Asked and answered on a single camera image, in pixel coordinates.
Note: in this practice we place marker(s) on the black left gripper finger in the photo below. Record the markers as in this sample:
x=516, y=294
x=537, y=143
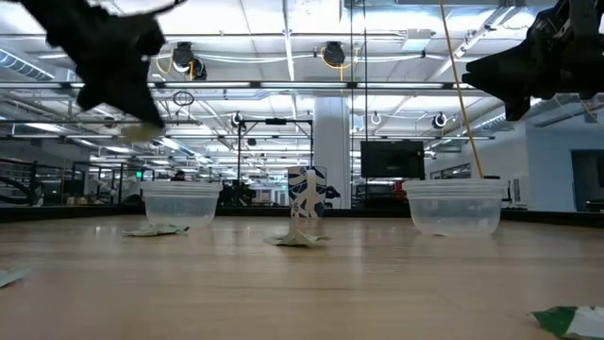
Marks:
x=137, y=99
x=94, y=92

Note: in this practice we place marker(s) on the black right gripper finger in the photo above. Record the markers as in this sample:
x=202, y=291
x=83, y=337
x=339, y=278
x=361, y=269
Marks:
x=517, y=107
x=495, y=73

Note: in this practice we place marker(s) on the pale green stevia packet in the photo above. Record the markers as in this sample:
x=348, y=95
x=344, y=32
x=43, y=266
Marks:
x=296, y=238
x=11, y=276
x=156, y=230

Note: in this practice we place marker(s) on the green and white truvia packet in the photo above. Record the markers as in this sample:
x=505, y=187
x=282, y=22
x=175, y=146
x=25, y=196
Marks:
x=573, y=321

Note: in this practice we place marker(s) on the person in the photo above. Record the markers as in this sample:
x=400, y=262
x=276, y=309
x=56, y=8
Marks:
x=178, y=176

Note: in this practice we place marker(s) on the clear plastic container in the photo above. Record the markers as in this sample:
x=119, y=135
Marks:
x=180, y=204
x=455, y=208

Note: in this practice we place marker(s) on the black monitor screen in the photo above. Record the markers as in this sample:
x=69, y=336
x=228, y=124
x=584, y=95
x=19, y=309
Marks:
x=392, y=159

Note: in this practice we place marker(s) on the white building pillar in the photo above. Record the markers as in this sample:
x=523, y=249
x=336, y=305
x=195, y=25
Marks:
x=331, y=151

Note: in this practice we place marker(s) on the black metal frame stand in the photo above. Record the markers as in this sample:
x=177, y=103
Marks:
x=276, y=122

